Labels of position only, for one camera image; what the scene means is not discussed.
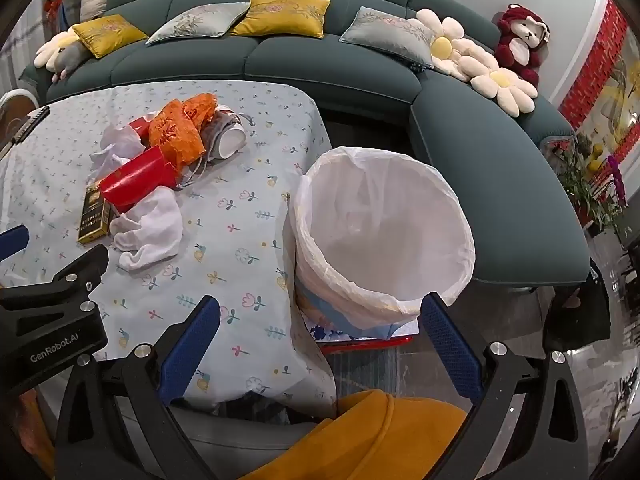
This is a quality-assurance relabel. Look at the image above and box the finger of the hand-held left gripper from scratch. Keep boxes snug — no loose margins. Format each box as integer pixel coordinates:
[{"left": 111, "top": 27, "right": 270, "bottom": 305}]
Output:
[
  {"left": 0, "top": 225, "right": 29, "bottom": 262},
  {"left": 0, "top": 245, "right": 110, "bottom": 312}
]

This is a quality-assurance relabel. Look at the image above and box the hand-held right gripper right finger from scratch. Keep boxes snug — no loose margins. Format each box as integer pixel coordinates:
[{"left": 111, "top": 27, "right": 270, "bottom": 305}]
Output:
[{"left": 420, "top": 291, "right": 591, "bottom": 480}]

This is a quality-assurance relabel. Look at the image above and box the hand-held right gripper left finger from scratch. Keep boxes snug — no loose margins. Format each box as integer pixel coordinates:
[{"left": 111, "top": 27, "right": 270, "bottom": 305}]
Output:
[{"left": 54, "top": 295, "right": 236, "bottom": 480}]

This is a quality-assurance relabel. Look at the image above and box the brown gold cigarette box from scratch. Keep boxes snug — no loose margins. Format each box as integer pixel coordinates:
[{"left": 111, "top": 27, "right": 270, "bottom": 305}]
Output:
[{"left": 76, "top": 182, "right": 112, "bottom": 246}]

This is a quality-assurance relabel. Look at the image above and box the white cloth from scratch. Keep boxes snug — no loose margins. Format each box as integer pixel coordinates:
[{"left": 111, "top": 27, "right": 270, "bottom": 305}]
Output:
[{"left": 109, "top": 187, "right": 183, "bottom": 272}]

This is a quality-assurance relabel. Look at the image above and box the red paper box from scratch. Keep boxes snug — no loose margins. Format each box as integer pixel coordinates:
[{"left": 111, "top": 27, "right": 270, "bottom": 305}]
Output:
[{"left": 98, "top": 145, "right": 181, "bottom": 208}]

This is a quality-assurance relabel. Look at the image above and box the white tissue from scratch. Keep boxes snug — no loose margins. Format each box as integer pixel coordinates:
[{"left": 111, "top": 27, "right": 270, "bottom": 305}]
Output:
[{"left": 90, "top": 125, "right": 146, "bottom": 181}]

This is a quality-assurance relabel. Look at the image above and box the white-lined trash bin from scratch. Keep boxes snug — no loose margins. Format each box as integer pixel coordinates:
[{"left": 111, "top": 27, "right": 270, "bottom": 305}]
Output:
[{"left": 290, "top": 146, "right": 476, "bottom": 331}]

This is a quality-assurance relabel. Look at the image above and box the red white carton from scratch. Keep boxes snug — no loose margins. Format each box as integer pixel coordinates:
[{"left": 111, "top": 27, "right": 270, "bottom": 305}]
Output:
[{"left": 127, "top": 115, "right": 156, "bottom": 141}]

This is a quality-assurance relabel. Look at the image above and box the large orange plastic bag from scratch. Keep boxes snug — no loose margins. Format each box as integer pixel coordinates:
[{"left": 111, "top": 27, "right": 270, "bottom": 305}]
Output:
[{"left": 147, "top": 100, "right": 207, "bottom": 168}]

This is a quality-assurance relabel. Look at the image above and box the grey drawstring pouch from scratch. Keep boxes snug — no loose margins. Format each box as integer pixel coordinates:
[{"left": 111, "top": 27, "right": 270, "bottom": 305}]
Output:
[{"left": 177, "top": 110, "right": 251, "bottom": 188}]

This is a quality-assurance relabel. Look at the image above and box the white cup with red band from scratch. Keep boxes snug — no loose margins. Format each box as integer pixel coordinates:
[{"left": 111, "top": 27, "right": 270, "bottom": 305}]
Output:
[{"left": 202, "top": 105, "right": 248, "bottom": 161}]

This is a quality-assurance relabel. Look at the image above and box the small orange plastic bag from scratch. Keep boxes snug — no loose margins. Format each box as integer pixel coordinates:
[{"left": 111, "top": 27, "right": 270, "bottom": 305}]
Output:
[{"left": 181, "top": 92, "right": 218, "bottom": 128}]

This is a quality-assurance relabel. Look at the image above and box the red white flat box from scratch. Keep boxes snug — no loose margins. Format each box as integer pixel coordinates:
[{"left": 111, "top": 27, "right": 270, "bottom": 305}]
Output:
[{"left": 310, "top": 320, "right": 418, "bottom": 356}]

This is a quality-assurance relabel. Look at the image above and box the yellow garment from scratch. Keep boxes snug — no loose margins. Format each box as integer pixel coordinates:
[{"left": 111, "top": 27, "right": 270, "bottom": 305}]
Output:
[{"left": 240, "top": 389, "right": 468, "bottom": 480}]

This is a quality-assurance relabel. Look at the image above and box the floral print tablecloth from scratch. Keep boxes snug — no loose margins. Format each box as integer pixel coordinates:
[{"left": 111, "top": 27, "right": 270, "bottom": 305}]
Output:
[{"left": 0, "top": 82, "right": 338, "bottom": 418}]

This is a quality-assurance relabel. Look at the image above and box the black ribbed strip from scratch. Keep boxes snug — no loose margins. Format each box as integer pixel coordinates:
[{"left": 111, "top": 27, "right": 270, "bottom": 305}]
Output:
[{"left": 14, "top": 106, "right": 51, "bottom": 143}]

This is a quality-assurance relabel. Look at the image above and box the black bag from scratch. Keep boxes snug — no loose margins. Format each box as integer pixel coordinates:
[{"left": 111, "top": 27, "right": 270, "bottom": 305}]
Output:
[{"left": 542, "top": 260, "right": 613, "bottom": 356}]

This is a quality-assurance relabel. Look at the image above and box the grey plush toy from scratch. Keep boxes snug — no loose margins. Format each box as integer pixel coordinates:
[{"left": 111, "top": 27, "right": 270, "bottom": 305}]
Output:
[{"left": 50, "top": 40, "right": 88, "bottom": 81}]

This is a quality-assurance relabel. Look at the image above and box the potted green plant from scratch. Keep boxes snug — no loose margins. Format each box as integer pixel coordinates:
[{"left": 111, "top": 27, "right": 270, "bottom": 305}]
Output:
[{"left": 555, "top": 137, "right": 608, "bottom": 233}]

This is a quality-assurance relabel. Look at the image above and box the yellow embroidered cushion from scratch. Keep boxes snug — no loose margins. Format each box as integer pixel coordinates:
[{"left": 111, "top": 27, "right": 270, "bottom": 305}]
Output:
[
  {"left": 70, "top": 14, "right": 150, "bottom": 59},
  {"left": 230, "top": 0, "right": 331, "bottom": 40}
]

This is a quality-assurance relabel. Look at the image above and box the purple orchid plant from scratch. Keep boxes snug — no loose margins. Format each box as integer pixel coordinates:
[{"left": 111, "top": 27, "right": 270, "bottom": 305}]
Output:
[{"left": 605, "top": 155, "right": 630, "bottom": 211}]

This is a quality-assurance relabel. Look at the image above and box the cream daisy flower cushion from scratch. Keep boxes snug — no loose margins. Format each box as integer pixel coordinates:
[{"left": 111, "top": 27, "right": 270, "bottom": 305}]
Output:
[
  {"left": 415, "top": 8, "right": 501, "bottom": 81},
  {"left": 459, "top": 55, "right": 538, "bottom": 118}
]

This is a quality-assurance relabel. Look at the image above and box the grey embroidered cushion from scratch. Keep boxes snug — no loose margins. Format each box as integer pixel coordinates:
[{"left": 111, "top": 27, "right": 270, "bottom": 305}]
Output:
[
  {"left": 339, "top": 6, "right": 436, "bottom": 70},
  {"left": 146, "top": 2, "right": 251, "bottom": 46}
]

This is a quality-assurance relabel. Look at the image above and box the dark red plush monkey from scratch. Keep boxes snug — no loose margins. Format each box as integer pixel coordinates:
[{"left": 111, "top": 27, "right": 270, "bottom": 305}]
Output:
[{"left": 494, "top": 4, "right": 551, "bottom": 86}]

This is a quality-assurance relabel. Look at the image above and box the dark green curved sofa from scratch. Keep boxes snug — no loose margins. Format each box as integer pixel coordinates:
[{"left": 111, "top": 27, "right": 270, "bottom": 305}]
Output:
[{"left": 20, "top": 0, "right": 593, "bottom": 291}]

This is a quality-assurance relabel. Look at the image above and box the red paper wall decoration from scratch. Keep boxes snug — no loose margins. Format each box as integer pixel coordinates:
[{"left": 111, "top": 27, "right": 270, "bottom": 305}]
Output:
[{"left": 557, "top": 0, "right": 640, "bottom": 161}]

